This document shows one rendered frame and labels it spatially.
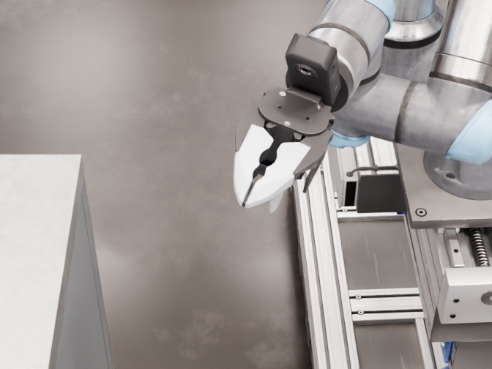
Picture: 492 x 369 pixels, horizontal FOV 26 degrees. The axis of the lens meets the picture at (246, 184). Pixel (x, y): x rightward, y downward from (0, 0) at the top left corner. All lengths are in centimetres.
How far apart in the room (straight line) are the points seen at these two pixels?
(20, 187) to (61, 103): 177
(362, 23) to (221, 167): 196
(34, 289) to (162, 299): 134
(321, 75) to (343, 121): 23
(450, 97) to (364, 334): 130
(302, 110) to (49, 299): 53
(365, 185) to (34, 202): 53
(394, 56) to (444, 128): 29
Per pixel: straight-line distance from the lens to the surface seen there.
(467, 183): 158
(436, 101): 122
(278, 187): 99
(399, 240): 265
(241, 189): 99
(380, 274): 257
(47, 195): 158
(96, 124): 327
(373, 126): 124
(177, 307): 276
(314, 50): 101
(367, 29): 117
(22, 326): 142
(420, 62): 150
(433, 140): 123
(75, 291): 158
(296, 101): 107
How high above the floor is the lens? 216
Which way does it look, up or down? 45 degrees down
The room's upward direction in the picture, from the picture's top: straight up
